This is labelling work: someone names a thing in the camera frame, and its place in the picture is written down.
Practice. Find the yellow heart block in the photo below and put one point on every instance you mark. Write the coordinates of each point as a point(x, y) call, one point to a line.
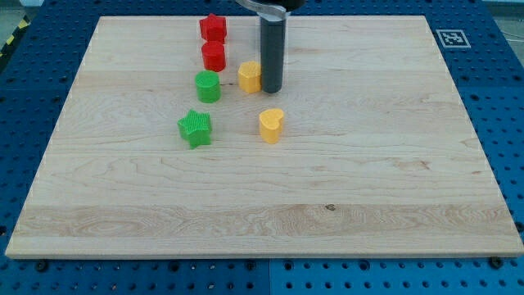
point(271, 124)

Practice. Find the black bolt front left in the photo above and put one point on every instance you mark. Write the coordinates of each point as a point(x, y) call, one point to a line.
point(41, 266)

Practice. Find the wooden board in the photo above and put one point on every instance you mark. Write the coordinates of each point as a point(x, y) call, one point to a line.
point(377, 156)

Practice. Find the green cylinder block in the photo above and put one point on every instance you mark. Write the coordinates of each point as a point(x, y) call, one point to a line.
point(207, 86)

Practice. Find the green star block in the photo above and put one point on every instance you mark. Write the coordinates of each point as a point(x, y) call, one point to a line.
point(195, 128)

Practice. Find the black bolt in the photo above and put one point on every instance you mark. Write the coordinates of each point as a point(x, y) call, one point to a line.
point(496, 262)
point(41, 266)

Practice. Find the black bolt front right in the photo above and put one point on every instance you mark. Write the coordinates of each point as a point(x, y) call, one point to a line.
point(496, 262)

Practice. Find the yellow hexagon block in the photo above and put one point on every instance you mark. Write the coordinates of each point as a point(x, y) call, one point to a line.
point(249, 76)

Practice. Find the red cylinder block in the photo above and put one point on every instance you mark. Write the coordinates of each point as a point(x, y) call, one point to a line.
point(213, 55)

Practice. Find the white fiducial marker tag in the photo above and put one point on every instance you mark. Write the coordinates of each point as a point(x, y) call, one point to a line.
point(453, 38)

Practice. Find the red star block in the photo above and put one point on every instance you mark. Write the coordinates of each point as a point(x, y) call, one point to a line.
point(213, 28)

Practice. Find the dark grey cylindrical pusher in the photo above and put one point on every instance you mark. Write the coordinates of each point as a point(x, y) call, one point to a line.
point(272, 48)

